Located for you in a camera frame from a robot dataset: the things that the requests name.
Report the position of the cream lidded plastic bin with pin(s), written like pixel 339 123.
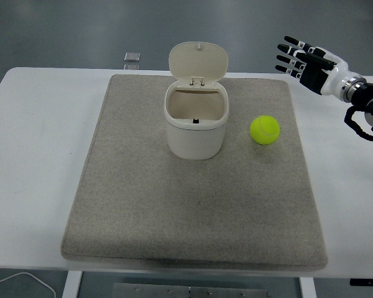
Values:
pixel 192 139

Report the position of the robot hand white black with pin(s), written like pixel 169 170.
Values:
pixel 329 77

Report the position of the black table control panel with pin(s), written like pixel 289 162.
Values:
pixel 366 282

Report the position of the metal floor socket plate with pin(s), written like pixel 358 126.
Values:
pixel 132 56
pixel 131 66

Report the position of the beige fabric table mat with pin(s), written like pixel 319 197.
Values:
pixel 174 201

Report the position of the yellow-green tennis ball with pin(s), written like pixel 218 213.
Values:
pixel 265 129

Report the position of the white table leg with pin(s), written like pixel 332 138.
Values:
pixel 307 288
pixel 72 284

